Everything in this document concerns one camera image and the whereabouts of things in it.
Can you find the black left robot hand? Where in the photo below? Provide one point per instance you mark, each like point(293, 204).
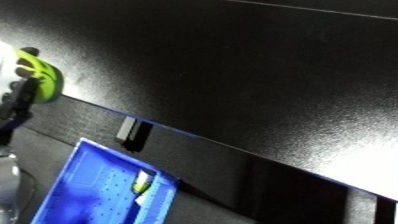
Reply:
point(20, 103)

